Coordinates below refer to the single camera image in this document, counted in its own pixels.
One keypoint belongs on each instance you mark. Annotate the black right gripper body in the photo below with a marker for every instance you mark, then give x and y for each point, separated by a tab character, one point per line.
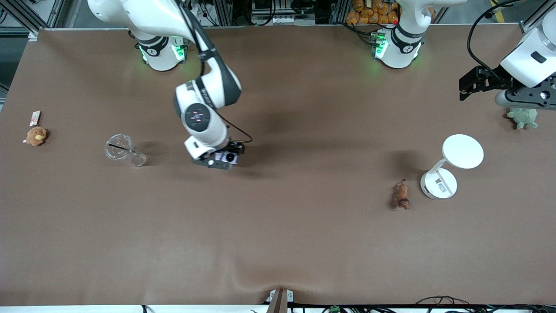
235	149

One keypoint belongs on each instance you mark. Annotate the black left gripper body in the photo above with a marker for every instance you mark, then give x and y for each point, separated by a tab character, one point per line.
493	81

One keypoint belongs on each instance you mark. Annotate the lavender flip phone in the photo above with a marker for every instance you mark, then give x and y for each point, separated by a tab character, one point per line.
221	156

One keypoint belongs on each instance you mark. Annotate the small brown lion statue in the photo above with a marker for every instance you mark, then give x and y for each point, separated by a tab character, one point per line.
401	193

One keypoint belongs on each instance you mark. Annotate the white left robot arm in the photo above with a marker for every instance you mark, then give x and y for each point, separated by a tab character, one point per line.
399	52

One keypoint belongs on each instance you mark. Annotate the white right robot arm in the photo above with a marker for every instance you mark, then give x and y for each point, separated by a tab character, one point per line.
204	130

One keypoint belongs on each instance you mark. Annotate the green turtle plush toy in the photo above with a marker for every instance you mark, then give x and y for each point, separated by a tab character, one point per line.
523	118

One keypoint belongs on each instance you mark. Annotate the white round desk lamp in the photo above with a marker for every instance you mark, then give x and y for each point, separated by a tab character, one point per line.
462	151

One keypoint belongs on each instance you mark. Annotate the black drinking straw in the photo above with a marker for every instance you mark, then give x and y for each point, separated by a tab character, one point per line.
121	148

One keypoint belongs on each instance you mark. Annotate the clear plastic lidded cup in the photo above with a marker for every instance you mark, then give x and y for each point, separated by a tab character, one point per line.
119	148

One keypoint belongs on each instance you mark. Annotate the orange packaged items pile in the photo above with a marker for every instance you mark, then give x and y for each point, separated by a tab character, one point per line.
373	13

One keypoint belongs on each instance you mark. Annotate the brown plush toy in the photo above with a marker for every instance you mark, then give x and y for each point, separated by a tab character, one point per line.
36	136

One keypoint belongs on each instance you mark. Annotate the small white printed card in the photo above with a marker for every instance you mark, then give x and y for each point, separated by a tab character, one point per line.
34	118

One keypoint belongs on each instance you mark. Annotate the aluminium frame profile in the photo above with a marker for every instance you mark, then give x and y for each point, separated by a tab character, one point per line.
527	27
26	19

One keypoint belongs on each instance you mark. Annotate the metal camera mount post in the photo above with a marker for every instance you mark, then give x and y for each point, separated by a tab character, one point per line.
279	301

